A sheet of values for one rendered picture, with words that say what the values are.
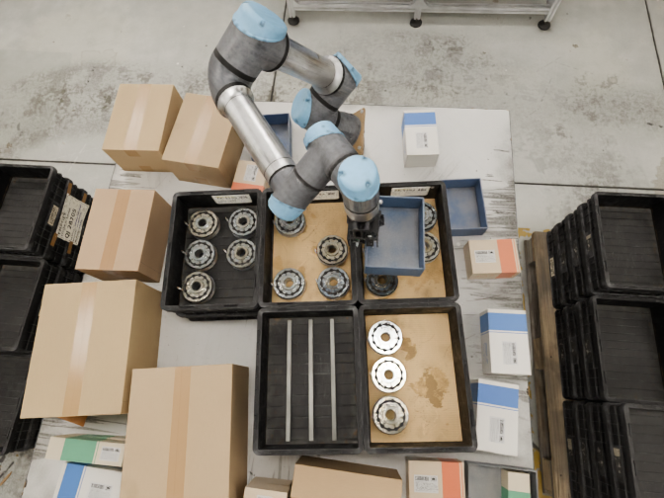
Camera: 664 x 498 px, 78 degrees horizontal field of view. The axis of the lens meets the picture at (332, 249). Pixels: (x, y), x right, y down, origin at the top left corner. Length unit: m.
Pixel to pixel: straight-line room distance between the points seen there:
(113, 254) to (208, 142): 0.51
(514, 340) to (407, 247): 0.50
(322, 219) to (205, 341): 0.59
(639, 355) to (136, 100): 2.23
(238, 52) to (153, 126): 0.75
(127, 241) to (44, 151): 1.71
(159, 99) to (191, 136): 0.23
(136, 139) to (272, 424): 1.12
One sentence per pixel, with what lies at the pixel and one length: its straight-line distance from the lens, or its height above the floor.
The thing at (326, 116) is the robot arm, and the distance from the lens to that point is 1.44.
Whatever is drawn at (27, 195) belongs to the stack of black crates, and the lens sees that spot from 2.39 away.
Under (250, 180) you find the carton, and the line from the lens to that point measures 1.60.
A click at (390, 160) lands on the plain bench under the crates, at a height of 0.70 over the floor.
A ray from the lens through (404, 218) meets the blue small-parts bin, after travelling 1.16.
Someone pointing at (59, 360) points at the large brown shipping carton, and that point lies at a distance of 1.52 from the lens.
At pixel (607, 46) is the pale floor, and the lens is 3.39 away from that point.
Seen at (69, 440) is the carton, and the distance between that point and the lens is 1.58.
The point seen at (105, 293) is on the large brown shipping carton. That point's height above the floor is 0.90.
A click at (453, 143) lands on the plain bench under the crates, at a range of 1.76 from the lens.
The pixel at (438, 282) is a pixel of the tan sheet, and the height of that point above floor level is 0.83.
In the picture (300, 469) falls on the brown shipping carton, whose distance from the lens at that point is 1.30.
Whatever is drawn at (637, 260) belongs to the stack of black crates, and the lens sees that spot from 2.07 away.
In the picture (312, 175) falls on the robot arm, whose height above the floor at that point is 1.41.
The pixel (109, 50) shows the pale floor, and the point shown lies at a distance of 3.47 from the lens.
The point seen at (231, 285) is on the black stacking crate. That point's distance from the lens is 1.40.
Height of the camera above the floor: 2.13
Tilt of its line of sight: 71 degrees down
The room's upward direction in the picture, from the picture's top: 9 degrees counter-clockwise
